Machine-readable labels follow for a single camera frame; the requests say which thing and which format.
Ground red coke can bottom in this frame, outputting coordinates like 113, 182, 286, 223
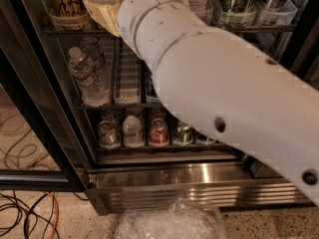
150, 119, 167, 144

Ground front clear water bottle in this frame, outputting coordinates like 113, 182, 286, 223
69, 47, 108, 108

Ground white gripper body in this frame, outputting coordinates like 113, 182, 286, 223
117, 0, 158, 58

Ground rear clear water bottle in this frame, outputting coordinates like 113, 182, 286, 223
80, 36, 106, 84

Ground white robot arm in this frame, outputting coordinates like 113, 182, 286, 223
116, 0, 319, 204

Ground empty white shelf tray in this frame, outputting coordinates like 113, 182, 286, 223
113, 41, 141, 105

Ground black cables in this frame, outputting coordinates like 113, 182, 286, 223
0, 190, 61, 239

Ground left glass fridge door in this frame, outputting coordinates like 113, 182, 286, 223
0, 46, 86, 192

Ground clear plastic bag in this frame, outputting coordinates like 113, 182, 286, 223
115, 198, 227, 239

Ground clear water bottle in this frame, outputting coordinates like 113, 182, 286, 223
69, 47, 108, 108
80, 36, 106, 84

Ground blue can bottom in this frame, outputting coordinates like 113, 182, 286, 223
196, 133, 215, 145

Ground orange cable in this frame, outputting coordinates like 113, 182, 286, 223
43, 191, 61, 239

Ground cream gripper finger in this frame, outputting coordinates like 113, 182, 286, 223
83, 0, 123, 37

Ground blue pepsi can front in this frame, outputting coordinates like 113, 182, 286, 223
146, 72, 157, 98

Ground stainless steel fridge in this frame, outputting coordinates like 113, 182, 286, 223
0, 0, 318, 215

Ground silver green can bottom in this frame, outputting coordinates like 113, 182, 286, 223
98, 120, 120, 149

